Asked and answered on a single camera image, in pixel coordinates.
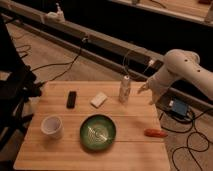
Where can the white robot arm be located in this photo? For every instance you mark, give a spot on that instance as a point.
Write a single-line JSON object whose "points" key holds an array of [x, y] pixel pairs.
{"points": [[179, 64]]}

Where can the white device on rail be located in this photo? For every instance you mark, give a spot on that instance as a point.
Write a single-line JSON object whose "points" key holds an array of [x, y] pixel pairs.
{"points": [[58, 15]]}

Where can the black chair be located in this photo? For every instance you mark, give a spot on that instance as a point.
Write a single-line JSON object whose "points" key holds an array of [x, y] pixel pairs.
{"points": [[16, 90]]}

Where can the wooden table background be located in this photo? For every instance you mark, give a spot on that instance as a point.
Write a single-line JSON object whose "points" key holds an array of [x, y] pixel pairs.
{"points": [[200, 11]]}

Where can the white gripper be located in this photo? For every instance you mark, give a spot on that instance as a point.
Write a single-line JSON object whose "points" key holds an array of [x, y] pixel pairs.
{"points": [[159, 84]]}

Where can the white rectangular block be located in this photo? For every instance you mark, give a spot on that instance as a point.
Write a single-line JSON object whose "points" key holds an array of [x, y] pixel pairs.
{"points": [[98, 100]]}

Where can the blue electronics box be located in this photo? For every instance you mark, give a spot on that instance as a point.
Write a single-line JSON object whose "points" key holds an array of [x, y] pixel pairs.
{"points": [[178, 108]]}

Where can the orange carrot toy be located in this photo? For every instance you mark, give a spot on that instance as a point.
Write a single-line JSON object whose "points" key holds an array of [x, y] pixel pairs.
{"points": [[154, 133]]}

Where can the clear plastic bottle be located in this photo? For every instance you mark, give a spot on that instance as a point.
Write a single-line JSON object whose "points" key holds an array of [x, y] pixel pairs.
{"points": [[125, 88]]}

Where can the green ceramic bowl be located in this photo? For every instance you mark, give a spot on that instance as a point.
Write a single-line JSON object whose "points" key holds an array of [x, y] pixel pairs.
{"points": [[97, 132]]}

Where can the black rectangular remote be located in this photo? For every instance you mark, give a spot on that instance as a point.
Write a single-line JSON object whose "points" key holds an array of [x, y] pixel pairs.
{"points": [[71, 99]]}

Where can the white paper cup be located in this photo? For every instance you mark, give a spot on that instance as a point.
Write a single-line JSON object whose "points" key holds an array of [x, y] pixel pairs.
{"points": [[52, 127]]}

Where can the long grey metal rail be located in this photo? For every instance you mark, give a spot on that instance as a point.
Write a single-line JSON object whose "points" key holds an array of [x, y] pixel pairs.
{"points": [[137, 53]]}

